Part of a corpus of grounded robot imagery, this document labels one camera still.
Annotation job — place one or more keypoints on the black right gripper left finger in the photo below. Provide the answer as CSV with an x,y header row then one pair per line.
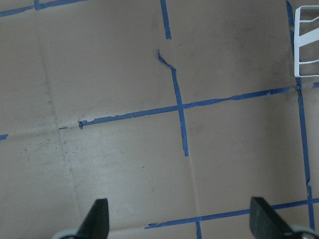
x,y
96,225

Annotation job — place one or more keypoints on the white wire cup rack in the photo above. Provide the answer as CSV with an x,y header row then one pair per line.
x,y
306,41

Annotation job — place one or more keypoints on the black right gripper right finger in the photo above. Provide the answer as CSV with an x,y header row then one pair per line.
x,y
265,223

